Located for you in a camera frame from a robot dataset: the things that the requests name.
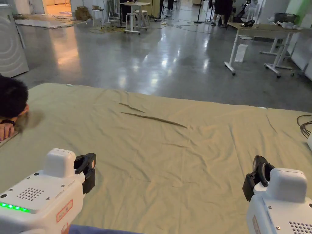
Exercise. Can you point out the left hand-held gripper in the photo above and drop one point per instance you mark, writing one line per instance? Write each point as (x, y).
(36, 202)

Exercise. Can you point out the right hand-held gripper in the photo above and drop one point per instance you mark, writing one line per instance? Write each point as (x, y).
(280, 207)

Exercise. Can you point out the blue shirt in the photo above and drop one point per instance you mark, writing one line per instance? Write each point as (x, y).
(97, 229)

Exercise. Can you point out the bed with beige sheet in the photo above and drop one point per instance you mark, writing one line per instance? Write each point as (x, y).
(156, 156)

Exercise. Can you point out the white washing machine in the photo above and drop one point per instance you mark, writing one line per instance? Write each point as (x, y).
(11, 43)

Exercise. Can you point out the stack of cartons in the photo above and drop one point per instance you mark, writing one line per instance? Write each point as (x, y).
(82, 12)

